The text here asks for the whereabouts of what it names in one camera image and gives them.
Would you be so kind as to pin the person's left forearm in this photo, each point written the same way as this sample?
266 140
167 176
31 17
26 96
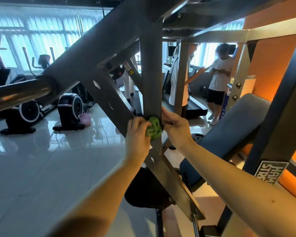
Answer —
103 200

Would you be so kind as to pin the grey steel gym machine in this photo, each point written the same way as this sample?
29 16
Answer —
113 37

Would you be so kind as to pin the green cleaning cloth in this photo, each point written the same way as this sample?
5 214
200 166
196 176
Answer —
154 128

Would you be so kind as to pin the person's right forearm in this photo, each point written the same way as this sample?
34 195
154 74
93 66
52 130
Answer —
246 190

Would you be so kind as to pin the large bright window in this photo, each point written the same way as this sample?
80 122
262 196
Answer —
207 51
19 42

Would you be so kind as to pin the pink plastic bucket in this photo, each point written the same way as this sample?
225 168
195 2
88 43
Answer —
85 119

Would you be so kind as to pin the person's right hand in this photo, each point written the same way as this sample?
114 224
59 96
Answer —
177 129

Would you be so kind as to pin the person's left hand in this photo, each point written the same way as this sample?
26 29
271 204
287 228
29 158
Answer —
137 141

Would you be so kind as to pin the black treadmill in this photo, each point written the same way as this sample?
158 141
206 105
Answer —
196 105

